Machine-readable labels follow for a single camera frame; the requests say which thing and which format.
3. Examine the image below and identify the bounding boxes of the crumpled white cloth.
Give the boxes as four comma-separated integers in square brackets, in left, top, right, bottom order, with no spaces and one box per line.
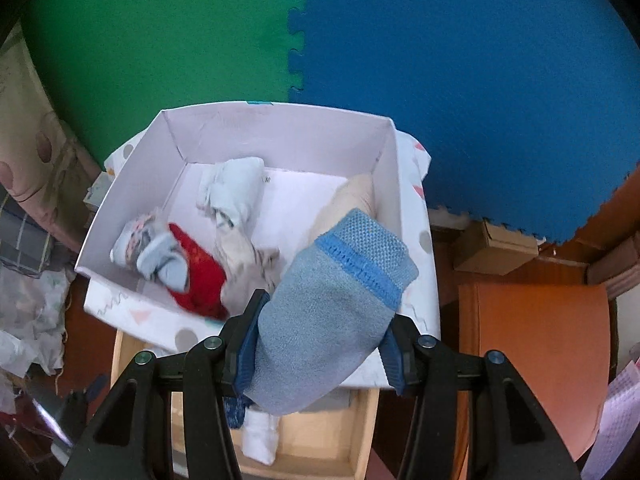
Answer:
[0,265,71,376]

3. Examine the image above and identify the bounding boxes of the white sock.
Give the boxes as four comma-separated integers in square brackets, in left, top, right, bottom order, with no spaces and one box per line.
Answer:
[241,407,280,465]

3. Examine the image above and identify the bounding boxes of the grey plaid cloth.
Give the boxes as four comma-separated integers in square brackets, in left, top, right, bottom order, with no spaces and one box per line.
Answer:
[0,200,66,276]

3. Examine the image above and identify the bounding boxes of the light grey socks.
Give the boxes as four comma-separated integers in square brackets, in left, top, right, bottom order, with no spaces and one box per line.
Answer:
[196,156,266,233]

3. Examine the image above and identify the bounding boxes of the blue-grey fluffy sock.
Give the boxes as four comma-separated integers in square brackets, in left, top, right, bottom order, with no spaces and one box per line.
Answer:
[245,207,420,416]

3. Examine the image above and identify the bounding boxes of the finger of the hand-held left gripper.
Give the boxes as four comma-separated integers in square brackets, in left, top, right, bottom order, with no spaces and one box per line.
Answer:
[85,372,110,407]

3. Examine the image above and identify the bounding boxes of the wooden drawer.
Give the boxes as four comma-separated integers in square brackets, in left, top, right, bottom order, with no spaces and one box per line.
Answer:
[110,330,381,480]

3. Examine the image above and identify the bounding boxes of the grey patterned sock pair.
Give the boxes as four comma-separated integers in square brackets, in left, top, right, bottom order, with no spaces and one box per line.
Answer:
[110,212,191,293]

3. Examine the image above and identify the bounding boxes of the lilac paper sheet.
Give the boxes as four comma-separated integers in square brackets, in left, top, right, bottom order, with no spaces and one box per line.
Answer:
[580,360,640,480]

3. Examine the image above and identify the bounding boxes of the green foam mat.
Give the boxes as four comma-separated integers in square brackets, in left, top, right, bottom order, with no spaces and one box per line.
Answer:
[22,0,307,161]

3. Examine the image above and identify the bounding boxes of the white shoe box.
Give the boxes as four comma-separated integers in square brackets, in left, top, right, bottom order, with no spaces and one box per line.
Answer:
[74,101,403,323]

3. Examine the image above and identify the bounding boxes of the blue foam mat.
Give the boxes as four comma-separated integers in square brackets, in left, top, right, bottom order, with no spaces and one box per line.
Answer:
[287,0,640,246]

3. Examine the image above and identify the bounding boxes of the pink dotted cloth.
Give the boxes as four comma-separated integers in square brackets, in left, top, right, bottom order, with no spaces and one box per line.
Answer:
[0,25,101,251]

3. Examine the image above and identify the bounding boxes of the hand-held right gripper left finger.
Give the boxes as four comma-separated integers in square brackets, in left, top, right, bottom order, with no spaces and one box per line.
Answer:
[60,289,273,480]

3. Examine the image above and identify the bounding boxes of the small cardboard box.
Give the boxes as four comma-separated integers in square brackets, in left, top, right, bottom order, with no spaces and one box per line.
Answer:
[452,220,541,276]

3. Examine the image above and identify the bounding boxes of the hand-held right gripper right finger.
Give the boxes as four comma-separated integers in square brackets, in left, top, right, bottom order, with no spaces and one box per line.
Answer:
[380,312,583,480]

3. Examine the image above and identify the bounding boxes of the navy blue speckled underwear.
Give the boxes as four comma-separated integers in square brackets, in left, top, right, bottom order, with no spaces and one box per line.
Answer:
[222,392,256,431]

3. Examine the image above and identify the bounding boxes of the orange wooden board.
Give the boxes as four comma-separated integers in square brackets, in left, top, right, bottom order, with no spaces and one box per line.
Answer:
[457,281,612,463]

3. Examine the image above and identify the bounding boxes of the beige bra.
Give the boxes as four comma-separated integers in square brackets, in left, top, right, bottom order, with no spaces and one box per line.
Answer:
[215,174,377,313]

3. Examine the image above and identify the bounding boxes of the red lace underwear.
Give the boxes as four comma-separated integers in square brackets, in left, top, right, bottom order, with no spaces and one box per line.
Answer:
[167,222,231,321]

